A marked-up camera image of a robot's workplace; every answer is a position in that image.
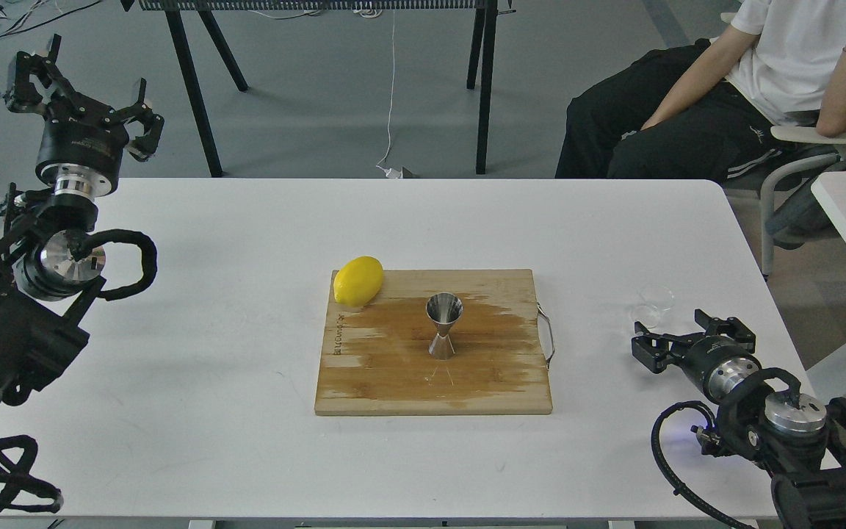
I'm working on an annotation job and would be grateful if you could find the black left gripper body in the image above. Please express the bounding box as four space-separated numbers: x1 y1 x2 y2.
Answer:
35 118 130 195

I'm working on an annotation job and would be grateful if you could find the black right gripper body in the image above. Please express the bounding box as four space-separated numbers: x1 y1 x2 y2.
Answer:
678 336 762 404

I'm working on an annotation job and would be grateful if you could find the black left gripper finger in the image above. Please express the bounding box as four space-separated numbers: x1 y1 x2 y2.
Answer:
104 77 165 162
0 34 112 125

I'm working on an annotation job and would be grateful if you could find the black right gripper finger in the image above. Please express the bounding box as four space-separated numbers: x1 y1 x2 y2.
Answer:
631 322 692 374
694 309 756 354

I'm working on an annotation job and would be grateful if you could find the small clear glass cup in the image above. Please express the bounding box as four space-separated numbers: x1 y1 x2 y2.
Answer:
630 284 677 329

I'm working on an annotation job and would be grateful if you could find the steel double jigger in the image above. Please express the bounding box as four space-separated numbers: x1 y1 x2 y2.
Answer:
426 292 463 359

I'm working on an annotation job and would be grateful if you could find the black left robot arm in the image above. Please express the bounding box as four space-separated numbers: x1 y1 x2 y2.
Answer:
0 35 165 513

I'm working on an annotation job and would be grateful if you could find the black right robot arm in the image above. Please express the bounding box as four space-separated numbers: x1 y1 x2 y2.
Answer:
631 309 846 528

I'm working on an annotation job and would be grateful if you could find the beige grey chair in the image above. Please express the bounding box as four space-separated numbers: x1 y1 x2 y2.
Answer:
717 11 846 276

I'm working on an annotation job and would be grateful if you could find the seated person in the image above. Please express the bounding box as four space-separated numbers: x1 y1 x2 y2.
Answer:
555 1 846 183

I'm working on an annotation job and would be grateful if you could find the yellow lemon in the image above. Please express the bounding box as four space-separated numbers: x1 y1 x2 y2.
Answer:
332 256 385 308

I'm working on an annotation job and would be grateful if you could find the wooden cutting board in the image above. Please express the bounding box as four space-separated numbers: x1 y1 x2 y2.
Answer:
314 269 557 417

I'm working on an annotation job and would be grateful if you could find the white cable on floor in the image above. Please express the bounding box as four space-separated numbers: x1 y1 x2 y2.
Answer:
375 9 419 179

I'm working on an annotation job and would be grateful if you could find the black metal table frame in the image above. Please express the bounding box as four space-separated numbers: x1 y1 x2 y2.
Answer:
120 0 518 178

